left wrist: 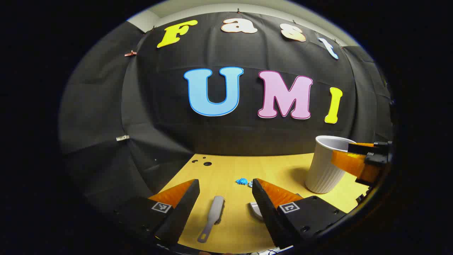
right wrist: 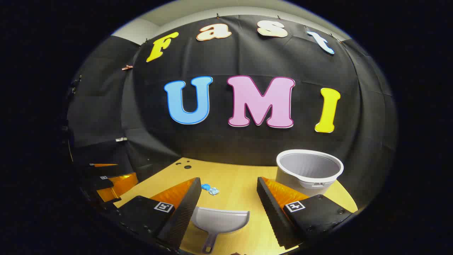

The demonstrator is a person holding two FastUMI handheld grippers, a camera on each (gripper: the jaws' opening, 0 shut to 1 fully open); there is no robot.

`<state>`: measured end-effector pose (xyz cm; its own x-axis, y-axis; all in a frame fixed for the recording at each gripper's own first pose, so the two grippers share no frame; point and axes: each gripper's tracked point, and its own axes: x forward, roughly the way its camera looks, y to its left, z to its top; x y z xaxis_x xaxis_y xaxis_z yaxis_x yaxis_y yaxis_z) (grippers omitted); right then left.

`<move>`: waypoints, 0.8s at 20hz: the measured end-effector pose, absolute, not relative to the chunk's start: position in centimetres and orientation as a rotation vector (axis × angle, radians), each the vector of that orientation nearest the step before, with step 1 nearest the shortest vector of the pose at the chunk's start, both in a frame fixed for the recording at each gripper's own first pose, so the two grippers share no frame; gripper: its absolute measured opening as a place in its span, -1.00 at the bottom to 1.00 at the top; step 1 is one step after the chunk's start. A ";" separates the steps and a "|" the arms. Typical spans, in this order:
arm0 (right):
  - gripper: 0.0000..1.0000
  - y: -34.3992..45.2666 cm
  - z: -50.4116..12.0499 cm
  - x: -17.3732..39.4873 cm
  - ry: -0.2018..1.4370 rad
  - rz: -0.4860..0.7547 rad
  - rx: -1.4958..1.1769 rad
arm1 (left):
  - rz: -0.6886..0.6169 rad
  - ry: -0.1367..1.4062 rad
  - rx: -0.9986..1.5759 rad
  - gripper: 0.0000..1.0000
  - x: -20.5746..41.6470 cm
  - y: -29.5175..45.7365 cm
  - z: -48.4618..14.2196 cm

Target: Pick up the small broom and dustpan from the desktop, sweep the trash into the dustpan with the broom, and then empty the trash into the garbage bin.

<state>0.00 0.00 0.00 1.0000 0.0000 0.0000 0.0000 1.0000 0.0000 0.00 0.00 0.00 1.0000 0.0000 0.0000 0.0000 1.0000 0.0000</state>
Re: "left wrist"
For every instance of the red clip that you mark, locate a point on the red clip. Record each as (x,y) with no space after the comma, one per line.
(130,53)

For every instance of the white clip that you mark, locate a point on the white clip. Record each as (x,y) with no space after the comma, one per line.
(122,137)

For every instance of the small grey broom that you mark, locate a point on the small grey broom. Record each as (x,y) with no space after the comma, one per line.
(216,209)

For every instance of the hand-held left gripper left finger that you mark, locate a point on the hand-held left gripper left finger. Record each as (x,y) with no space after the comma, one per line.
(180,212)

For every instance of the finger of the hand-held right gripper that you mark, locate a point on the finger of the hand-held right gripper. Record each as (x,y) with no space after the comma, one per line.
(350,163)
(368,148)

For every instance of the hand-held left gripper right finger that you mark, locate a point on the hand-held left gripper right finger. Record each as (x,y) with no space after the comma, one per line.
(267,212)

